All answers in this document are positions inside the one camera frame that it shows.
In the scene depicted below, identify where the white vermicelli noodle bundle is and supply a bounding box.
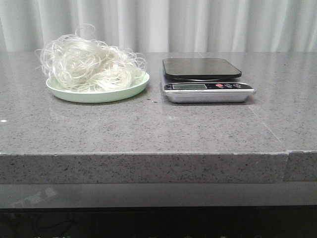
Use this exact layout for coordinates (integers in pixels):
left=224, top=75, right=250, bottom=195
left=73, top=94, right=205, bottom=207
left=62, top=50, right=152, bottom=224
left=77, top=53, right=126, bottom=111
left=36, top=23, right=147, bottom=93

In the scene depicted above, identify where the white pleated curtain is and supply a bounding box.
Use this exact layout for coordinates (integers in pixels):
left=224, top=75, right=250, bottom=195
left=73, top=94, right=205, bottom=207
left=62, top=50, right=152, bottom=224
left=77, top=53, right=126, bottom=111
left=0, top=0, right=317, bottom=52

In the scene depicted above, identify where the light green round plate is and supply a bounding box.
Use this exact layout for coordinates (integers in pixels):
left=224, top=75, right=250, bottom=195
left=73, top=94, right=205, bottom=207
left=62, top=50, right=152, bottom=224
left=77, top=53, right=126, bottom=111
left=46, top=73, right=150, bottom=104

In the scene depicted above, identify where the black silver kitchen scale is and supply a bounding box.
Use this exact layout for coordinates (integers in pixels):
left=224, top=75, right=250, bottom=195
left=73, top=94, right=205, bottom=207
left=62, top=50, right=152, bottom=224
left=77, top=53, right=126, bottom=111
left=162, top=58, right=256, bottom=103

